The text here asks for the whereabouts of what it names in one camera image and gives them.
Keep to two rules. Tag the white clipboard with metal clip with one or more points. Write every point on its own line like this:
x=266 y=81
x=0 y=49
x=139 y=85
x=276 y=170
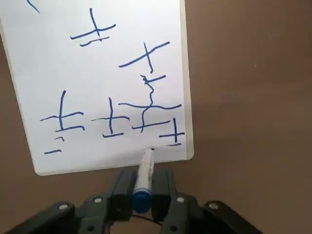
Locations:
x=188 y=97

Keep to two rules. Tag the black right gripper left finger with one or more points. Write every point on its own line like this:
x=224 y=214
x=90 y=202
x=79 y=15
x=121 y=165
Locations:
x=122 y=195

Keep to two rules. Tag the white A4 paper sheet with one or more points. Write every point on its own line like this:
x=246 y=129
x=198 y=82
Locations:
x=73 y=73

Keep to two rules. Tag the blue capped white pen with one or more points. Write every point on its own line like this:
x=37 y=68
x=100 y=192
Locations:
x=143 y=175

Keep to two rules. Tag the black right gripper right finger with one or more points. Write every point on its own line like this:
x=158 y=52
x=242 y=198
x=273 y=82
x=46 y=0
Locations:
x=163 y=195

